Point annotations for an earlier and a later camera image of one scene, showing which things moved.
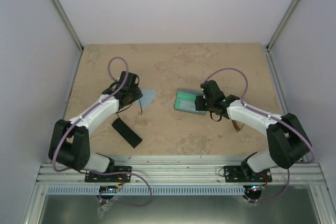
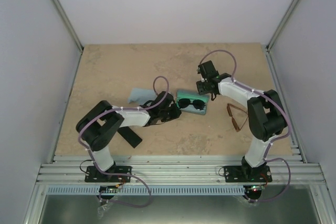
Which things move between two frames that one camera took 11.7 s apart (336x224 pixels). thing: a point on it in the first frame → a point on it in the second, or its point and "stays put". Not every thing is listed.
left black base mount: (90, 177) stays put
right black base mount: (235, 174) stays put
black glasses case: (127, 132) stays put
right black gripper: (199, 106) → (201, 91)
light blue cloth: (148, 96) stays put
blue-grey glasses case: (185, 101) stays put
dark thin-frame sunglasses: (128, 95) → (198, 104)
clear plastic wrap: (102, 209) stays put
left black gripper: (138, 94) → (175, 113)
